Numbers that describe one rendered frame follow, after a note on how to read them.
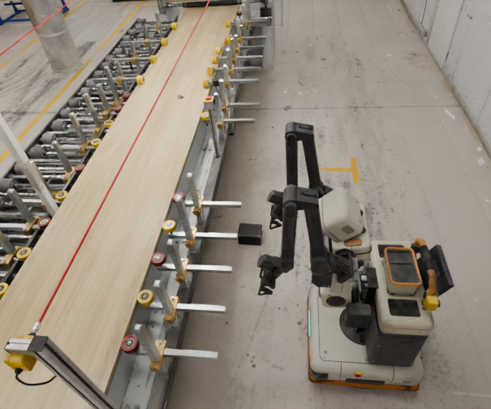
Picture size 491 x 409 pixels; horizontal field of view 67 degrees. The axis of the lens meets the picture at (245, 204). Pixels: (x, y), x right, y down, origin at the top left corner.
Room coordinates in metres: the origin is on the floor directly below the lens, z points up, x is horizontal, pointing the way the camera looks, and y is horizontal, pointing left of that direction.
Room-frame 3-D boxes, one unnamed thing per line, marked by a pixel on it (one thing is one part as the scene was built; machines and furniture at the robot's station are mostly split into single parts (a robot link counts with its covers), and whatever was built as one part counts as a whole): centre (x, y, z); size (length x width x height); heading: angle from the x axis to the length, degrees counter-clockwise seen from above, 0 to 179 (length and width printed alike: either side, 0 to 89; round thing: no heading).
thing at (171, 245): (1.27, 0.41, 0.87); 0.04 x 0.04 x 0.48; 79
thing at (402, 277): (1.08, -0.77, 0.87); 0.23 x 0.15 x 0.11; 169
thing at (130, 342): (0.84, 0.62, 0.85); 0.08 x 0.08 x 0.11
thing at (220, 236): (1.54, 0.29, 0.80); 0.43 x 0.03 x 0.04; 79
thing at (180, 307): (1.05, 0.38, 0.81); 0.43 x 0.03 x 0.04; 79
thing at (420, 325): (1.09, -0.75, 0.59); 0.55 x 0.34 x 0.83; 169
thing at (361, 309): (1.08, -0.48, 0.68); 0.28 x 0.27 x 0.25; 169
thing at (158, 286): (1.02, 0.45, 0.87); 0.04 x 0.04 x 0.48; 79
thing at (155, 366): (0.80, 0.49, 0.82); 0.14 x 0.06 x 0.05; 169
